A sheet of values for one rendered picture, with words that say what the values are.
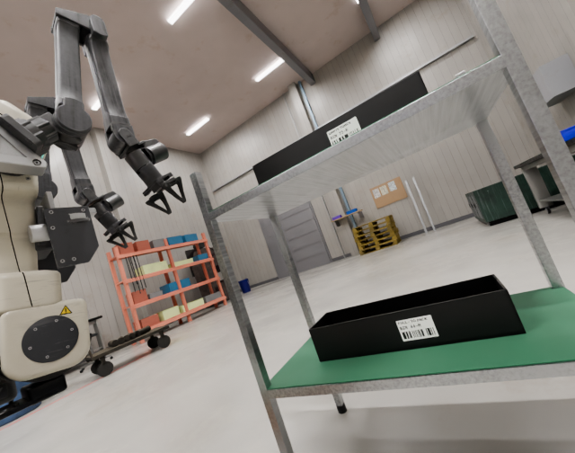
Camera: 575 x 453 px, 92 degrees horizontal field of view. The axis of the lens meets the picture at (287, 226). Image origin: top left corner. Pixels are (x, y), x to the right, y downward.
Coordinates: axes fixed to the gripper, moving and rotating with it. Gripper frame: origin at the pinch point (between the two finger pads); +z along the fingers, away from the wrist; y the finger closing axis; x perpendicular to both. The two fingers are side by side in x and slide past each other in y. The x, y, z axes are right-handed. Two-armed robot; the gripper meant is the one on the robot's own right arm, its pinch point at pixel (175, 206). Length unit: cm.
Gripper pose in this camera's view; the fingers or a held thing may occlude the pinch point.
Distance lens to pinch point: 96.1
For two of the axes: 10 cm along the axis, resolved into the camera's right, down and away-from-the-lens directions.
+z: 5.7, 7.9, 2.4
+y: -7.2, 3.4, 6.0
